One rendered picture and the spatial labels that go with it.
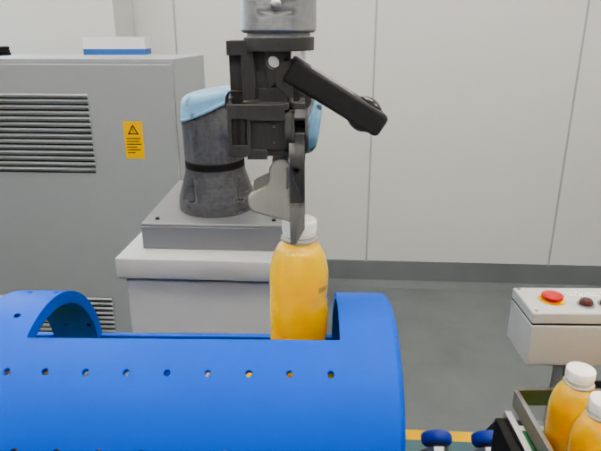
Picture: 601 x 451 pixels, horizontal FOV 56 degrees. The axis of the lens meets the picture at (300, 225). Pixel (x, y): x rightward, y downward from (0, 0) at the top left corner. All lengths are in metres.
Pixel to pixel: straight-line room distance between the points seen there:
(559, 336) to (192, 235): 0.66
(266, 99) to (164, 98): 1.65
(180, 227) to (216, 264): 0.11
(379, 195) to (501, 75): 0.98
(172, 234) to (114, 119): 1.26
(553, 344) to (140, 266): 0.73
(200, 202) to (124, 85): 1.23
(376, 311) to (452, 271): 3.09
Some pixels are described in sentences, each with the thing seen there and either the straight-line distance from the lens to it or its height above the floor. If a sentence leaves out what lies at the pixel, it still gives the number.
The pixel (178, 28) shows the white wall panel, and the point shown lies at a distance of 3.50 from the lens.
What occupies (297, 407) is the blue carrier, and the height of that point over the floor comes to 1.18.
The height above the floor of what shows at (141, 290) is 1.08.
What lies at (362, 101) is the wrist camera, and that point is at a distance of 0.58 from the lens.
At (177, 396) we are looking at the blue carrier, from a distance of 0.61.
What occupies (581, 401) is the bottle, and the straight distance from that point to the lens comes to 0.90.
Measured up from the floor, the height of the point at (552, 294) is 1.11.
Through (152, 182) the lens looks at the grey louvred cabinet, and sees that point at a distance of 2.30.
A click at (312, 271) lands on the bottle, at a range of 0.62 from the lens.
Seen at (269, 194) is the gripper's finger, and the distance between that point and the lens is 0.58.
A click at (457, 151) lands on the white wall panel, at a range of 3.52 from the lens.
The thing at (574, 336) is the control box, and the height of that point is 1.06.
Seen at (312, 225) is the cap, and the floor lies 1.34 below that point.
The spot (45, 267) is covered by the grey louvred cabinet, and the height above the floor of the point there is 0.60.
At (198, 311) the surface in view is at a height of 1.04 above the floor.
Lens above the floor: 1.53
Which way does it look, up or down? 19 degrees down
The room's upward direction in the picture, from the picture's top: straight up
